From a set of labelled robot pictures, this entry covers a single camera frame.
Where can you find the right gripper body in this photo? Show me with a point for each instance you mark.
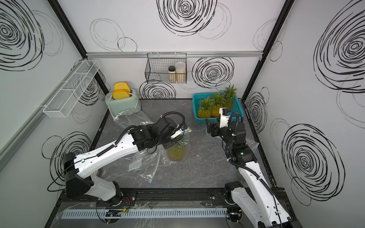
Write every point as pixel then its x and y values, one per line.
pixel 223 133

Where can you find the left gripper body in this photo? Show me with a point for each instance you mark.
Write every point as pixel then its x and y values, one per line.
pixel 167 141

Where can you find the yellow pineapple green crown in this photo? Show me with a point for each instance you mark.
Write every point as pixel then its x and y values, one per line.
pixel 205 108

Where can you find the clear zip-top bag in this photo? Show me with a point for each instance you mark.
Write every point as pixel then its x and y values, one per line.
pixel 140 165
pixel 137 118
pixel 252 144

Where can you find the blue-zip clear bag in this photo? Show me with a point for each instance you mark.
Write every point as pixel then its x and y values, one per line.
pixel 186 138

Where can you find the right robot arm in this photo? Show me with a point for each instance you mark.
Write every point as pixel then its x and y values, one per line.
pixel 260 204

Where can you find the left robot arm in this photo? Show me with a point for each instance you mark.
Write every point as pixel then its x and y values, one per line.
pixel 139 134

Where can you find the teal plastic basket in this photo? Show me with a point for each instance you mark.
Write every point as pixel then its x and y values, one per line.
pixel 197 98

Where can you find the mint green toaster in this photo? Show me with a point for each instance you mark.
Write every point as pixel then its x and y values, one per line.
pixel 123 106

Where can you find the green ceramic cup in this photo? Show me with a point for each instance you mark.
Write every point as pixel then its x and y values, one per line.
pixel 240 177

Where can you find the white-lid spice jar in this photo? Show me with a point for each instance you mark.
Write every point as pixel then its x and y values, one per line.
pixel 180 72

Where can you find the front yellow toast slice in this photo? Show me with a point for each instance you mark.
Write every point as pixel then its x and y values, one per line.
pixel 120 94

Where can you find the yellow toast slice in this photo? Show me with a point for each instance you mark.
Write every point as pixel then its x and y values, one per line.
pixel 122 86
pixel 120 94

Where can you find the dark-lid spice jar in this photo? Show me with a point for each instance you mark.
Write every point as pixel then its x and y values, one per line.
pixel 172 74

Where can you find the rear yellow toast slice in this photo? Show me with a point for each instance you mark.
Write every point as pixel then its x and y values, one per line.
pixel 122 86

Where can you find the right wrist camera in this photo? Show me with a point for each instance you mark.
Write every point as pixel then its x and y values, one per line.
pixel 225 114

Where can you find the black wire wall basket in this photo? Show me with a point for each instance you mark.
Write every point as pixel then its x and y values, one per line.
pixel 158 62

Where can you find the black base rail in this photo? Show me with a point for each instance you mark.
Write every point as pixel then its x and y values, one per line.
pixel 215 196

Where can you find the grey slotted cable duct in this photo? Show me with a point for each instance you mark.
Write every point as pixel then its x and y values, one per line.
pixel 144 213

